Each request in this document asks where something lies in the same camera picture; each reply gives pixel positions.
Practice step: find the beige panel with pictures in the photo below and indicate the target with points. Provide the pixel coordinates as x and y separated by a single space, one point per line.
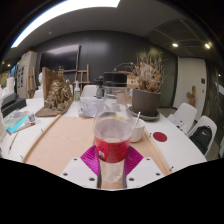
26 73

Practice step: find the dried plant in grey pot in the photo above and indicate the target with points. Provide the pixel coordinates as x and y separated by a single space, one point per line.
146 101

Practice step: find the brown carved wooden sculpture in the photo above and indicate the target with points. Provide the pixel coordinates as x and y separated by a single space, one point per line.
58 95

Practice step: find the metal spoon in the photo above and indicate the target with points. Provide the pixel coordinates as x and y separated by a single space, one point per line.
137 118

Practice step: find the small green bottle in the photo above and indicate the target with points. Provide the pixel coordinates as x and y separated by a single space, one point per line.
77 93

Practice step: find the black wall screen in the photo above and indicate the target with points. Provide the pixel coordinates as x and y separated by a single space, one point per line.
60 58

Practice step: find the white chair with green cushion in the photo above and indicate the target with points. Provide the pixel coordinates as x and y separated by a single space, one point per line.
208 121
187 111

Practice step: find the clear bottle with red label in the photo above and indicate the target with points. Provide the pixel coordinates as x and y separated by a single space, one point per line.
112 146

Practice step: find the folded newspaper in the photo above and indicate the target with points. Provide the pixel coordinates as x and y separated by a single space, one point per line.
86 106

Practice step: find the stack of papers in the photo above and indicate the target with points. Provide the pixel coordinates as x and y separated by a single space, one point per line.
175 120

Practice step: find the beige canvas board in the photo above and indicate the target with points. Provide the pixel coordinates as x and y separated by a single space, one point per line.
63 140

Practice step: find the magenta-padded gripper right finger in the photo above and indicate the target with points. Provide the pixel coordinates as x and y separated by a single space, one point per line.
146 170

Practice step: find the wooden figure sculpture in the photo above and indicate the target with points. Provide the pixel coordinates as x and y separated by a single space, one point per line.
191 96

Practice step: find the white mug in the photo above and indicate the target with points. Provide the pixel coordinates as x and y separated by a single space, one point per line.
138 131

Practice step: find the grey plant saucer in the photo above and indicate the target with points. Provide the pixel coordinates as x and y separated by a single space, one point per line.
148 117

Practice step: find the black case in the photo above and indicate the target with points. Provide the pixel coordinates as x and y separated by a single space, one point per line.
13 106

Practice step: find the dark spray bottle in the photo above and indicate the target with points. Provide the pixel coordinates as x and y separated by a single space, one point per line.
99 90

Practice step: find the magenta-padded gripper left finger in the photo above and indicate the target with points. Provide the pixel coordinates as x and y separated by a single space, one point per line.
78 170

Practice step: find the flat round red coaster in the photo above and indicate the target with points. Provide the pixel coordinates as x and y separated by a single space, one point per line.
160 136

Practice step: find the round ceiling spotlight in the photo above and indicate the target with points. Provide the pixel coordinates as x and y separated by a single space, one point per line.
207 45
175 45

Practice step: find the wooden easel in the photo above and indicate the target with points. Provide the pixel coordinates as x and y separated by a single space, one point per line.
82 76

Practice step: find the cardboard box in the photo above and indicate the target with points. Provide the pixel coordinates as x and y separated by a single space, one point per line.
132 80

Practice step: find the plain white chair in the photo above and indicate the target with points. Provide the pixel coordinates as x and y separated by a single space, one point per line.
89 90

